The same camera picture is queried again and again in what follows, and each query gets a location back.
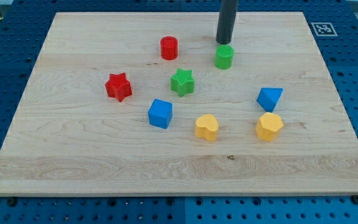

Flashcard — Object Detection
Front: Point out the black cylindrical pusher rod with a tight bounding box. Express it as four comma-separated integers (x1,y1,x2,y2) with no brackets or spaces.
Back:
216,0,239,45

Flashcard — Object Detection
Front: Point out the yellow hexagon block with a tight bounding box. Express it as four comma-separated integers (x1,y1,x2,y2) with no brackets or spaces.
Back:
255,112,284,142

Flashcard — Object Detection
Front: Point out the green cylinder block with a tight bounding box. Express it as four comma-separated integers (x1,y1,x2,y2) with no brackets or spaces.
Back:
214,45,234,70

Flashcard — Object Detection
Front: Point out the red cylinder block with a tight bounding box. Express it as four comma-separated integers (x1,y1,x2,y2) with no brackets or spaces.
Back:
160,36,178,60

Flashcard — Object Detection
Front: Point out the green star block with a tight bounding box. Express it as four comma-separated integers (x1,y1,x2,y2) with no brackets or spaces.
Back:
170,68,195,97

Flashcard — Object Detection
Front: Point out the blue triangle block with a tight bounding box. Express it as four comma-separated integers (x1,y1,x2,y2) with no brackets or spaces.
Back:
257,88,283,113

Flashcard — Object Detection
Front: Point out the white fiducial marker tag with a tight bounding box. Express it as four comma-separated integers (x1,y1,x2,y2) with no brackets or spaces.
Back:
311,22,337,37

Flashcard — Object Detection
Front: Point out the yellow heart block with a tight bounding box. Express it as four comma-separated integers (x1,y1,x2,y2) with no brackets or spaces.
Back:
195,114,219,141

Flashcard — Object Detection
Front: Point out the blue cube block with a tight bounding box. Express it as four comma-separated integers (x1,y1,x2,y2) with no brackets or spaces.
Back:
148,99,173,129

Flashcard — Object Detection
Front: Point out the light wooden board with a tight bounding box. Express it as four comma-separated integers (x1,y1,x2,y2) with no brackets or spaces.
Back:
0,12,358,197

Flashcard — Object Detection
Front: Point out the red star block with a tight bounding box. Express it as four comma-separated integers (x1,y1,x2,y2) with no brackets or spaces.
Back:
105,73,132,102

